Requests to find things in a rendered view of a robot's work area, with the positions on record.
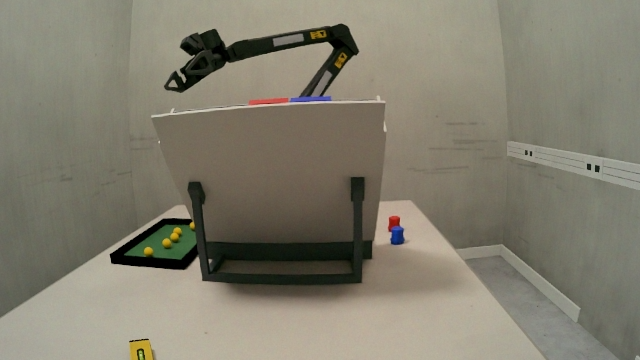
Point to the yellow pocket level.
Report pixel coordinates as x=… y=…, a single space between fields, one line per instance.
x=140 y=349

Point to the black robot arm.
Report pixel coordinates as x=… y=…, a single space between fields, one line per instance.
x=258 y=46

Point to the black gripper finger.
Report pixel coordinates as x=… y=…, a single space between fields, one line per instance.
x=204 y=63
x=178 y=81

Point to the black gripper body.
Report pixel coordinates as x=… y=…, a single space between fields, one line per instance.
x=192 y=80

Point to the red rectangular frame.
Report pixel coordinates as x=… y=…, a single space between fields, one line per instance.
x=268 y=101

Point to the blue rectangular frame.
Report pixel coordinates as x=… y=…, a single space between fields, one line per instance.
x=311 y=99

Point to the green tray with black rim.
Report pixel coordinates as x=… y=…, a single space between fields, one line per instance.
x=168 y=258

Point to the blue plug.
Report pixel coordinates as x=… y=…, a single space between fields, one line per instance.
x=397 y=236

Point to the red plug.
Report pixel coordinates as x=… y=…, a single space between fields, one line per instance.
x=393 y=221

